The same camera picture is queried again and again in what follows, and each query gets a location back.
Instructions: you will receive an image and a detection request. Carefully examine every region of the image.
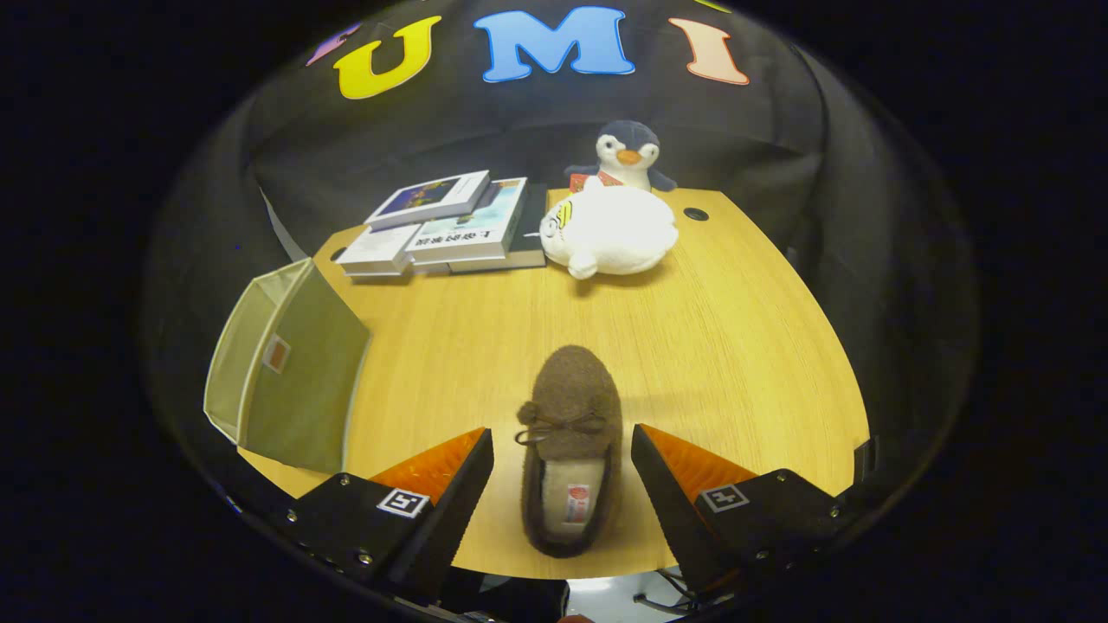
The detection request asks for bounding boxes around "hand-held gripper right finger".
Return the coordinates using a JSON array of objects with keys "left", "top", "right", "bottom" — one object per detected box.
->
[{"left": 630, "top": 423, "right": 858, "bottom": 598}]

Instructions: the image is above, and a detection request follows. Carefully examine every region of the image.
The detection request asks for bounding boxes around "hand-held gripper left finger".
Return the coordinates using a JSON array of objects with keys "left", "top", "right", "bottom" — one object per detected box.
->
[{"left": 273, "top": 427, "right": 494, "bottom": 602}]

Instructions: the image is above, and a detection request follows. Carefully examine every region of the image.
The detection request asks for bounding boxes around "brown fuzzy slipper shoe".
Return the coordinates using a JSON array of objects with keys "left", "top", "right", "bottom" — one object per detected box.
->
[{"left": 517, "top": 344, "right": 624, "bottom": 559}]

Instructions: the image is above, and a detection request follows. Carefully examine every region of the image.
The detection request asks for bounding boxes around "green fabric storage box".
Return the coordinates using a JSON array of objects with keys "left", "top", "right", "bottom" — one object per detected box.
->
[{"left": 203, "top": 257, "right": 371, "bottom": 475}]

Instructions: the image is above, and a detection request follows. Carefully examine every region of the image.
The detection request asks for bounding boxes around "plain white book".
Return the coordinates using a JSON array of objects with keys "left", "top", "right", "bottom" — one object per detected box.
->
[{"left": 335, "top": 223, "right": 422, "bottom": 279}]

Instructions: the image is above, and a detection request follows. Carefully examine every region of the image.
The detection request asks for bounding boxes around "pale blue cover book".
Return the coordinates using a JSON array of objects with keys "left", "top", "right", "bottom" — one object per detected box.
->
[{"left": 405, "top": 177, "right": 529, "bottom": 276}]

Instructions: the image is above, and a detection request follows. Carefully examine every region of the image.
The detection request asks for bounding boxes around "white round plush toy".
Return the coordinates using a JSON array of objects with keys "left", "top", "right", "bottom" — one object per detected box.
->
[{"left": 539, "top": 176, "right": 680, "bottom": 280}]

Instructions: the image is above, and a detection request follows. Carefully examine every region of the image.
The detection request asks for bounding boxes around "black book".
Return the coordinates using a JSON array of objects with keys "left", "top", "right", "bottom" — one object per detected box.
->
[{"left": 450, "top": 182, "right": 549, "bottom": 274}]

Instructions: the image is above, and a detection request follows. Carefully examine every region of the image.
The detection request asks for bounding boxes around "white book blue picture cover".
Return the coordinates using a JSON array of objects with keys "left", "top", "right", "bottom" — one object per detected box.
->
[{"left": 364, "top": 170, "right": 492, "bottom": 231}]

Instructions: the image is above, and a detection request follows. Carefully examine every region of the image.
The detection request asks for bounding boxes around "grey penguin plush toy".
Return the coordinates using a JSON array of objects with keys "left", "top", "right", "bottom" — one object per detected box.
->
[{"left": 564, "top": 119, "right": 678, "bottom": 194}]

